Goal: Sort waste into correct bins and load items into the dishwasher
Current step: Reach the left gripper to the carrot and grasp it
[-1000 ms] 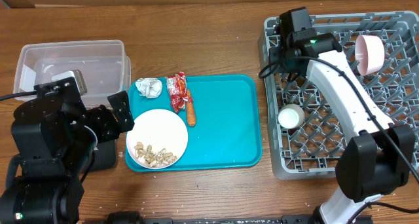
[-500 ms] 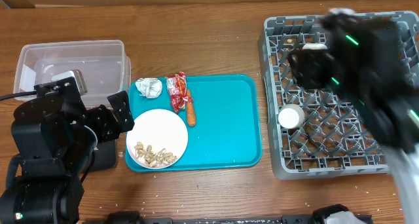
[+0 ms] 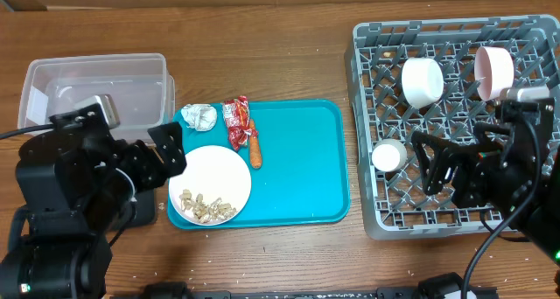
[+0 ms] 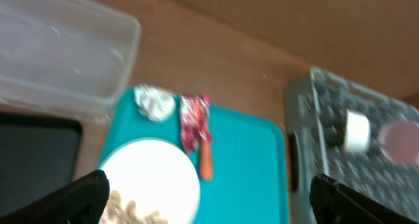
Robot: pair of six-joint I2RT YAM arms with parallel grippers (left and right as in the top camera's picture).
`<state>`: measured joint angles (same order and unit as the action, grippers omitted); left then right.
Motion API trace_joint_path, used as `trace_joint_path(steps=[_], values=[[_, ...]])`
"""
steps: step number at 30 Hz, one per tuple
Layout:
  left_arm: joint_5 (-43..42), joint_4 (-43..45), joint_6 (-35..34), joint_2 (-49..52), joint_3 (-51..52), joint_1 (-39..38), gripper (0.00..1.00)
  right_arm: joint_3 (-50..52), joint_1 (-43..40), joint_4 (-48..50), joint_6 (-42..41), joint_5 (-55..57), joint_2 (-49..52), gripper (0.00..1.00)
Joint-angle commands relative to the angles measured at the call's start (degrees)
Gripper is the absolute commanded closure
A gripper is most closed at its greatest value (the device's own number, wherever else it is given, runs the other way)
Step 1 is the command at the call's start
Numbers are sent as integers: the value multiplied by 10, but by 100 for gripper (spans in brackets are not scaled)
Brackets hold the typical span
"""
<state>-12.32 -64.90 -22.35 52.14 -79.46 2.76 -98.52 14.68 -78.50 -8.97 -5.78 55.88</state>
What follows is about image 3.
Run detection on grey dishwasher rack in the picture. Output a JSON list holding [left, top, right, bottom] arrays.
[[345, 15, 559, 240]]

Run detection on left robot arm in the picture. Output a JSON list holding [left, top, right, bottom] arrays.
[[1, 103, 186, 298]]

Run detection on peanut food scraps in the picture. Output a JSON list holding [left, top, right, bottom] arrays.
[[179, 190, 237, 225]]

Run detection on crumpled white napkin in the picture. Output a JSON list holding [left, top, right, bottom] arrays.
[[180, 104, 218, 132]]

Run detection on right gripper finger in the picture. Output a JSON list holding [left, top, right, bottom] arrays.
[[474, 122, 508, 149], [411, 131, 481, 196]]

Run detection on black tray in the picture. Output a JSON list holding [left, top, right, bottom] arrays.
[[112, 190, 158, 231]]

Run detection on white plate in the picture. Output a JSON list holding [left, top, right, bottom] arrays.
[[169, 145, 252, 226]]

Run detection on red snack wrapper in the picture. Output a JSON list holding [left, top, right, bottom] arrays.
[[221, 95, 258, 151]]

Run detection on teal serving tray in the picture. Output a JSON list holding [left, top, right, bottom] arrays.
[[166, 99, 352, 230]]

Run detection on white saucer bowl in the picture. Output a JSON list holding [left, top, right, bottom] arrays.
[[401, 58, 444, 109]]

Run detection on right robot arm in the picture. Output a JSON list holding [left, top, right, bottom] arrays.
[[411, 98, 559, 261]]

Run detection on clear plastic bin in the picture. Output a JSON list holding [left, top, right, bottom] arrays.
[[17, 53, 175, 144]]

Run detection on orange carrot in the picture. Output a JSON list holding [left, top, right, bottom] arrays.
[[249, 119, 263, 170]]

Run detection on pink white bowl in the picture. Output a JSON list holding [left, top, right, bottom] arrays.
[[473, 46, 515, 101]]

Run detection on small white cup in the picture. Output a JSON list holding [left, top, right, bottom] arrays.
[[371, 139, 407, 172]]

